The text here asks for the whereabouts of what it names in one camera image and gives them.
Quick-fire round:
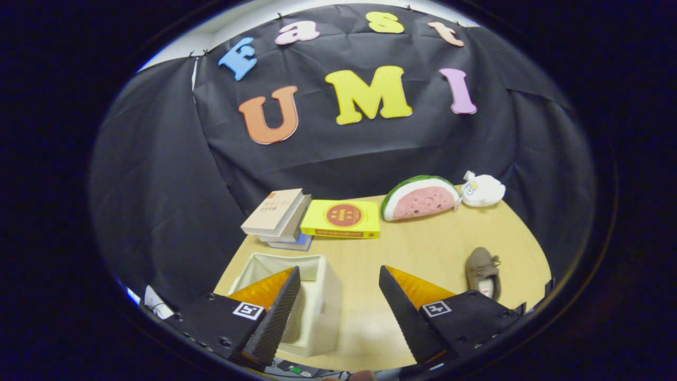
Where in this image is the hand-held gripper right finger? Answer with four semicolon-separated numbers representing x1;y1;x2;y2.
379;266;524;366

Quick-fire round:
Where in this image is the yellow box with red circle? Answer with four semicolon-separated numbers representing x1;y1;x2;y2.
300;199;381;240

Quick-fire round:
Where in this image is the beige paperback book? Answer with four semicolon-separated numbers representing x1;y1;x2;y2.
241;188;306;237

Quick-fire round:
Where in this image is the white paper sheet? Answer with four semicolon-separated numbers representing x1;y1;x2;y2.
144;286;175;320

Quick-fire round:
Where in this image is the brown suede shoe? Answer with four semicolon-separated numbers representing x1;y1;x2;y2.
465;247;501;301

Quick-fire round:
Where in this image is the grey paperback book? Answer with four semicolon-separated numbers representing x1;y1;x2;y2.
258;194;313;244

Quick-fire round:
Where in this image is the cream fabric storage box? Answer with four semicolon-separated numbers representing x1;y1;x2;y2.
228;253;343;358

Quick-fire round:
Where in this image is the black backdrop cloth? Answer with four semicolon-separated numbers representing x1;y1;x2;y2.
89;4;598;313

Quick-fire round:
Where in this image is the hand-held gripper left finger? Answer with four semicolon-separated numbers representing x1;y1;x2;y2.
170;266;301;370

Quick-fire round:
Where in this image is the white plush toy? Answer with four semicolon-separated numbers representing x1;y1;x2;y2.
459;170;506;208

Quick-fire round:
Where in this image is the watermelon slice plush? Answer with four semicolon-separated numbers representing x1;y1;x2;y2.
380;175;462;222

